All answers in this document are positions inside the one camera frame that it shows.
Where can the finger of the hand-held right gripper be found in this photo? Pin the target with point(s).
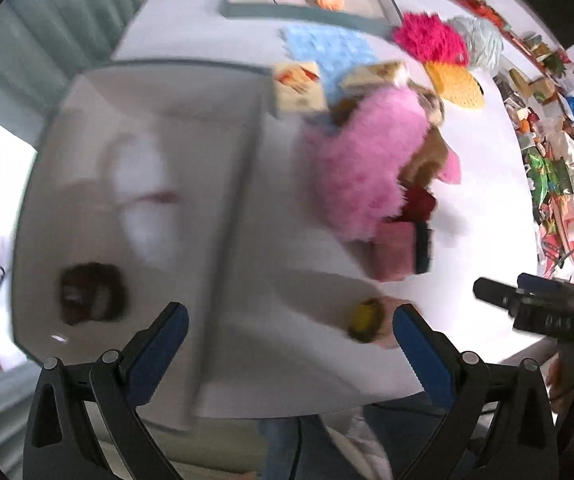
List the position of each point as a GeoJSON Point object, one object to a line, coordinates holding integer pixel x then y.
{"type": "Point", "coordinates": [494, 294]}
{"type": "Point", "coordinates": [547, 282]}

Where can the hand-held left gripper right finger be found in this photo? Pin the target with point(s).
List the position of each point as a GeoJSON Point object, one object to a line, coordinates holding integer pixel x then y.
{"type": "Point", "coordinates": [423, 360]}

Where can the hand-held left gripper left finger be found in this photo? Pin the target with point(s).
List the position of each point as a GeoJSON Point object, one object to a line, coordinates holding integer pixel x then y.
{"type": "Point", "coordinates": [159, 355]}

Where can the large grey storage box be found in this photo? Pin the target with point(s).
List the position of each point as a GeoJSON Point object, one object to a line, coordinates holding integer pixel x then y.
{"type": "Point", "coordinates": [132, 240]}

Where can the pink fluffy cloth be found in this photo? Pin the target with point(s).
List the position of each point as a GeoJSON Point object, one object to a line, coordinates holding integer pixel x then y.
{"type": "Point", "coordinates": [367, 160]}

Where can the pink soft pad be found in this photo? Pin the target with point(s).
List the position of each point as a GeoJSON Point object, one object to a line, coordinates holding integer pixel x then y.
{"type": "Point", "coordinates": [391, 327]}

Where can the yellow pad with black band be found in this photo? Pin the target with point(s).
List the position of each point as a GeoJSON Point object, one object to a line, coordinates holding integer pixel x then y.
{"type": "Point", "coordinates": [365, 321]}

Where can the dark brown plush item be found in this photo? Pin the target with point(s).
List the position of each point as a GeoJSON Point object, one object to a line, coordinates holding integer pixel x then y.
{"type": "Point", "coordinates": [92, 292]}

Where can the rust red fuzzy ball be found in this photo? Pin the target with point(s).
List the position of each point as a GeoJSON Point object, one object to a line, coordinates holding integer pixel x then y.
{"type": "Point", "coordinates": [419, 204]}

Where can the small pink fuzzy ball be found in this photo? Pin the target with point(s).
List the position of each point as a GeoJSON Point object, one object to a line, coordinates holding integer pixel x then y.
{"type": "Point", "coordinates": [451, 170]}

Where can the person's legs in jeans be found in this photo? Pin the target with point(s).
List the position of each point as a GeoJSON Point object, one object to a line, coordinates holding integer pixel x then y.
{"type": "Point", "coordinates": [282, 445]}

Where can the long red display shelf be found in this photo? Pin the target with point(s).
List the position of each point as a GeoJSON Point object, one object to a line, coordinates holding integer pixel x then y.
{"type": "Point", "coordinates": [552, 125]}

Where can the white plush toy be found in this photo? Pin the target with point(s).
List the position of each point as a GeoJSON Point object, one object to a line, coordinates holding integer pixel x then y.
{"type": "Point", "coordinates": [147, 195]}

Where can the yellow knitted pad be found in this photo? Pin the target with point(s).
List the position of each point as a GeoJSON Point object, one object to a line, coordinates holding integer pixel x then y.
{"type": "Point", "coordinates": [459, 87]}

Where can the cartoon printed tissue box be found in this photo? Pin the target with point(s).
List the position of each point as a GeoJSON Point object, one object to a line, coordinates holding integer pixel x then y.
{"type": "Point", "coordinates": [374, 74]}
{"type": "Point", "coordinates": [298, 90]}

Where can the pale blue yarn bundle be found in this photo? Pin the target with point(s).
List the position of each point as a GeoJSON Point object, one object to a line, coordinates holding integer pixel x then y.
{"type": "Point", "coordinates": [482, 40]}

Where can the magenta fluffy pompom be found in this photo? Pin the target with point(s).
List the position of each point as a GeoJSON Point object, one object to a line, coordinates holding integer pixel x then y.
{"type": "Point", "coordinates": [429, 40]}

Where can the light blue fluffy mat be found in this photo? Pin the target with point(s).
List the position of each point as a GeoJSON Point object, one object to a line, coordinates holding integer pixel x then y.
{"type": "Point", "coordinates": [332, 50]}

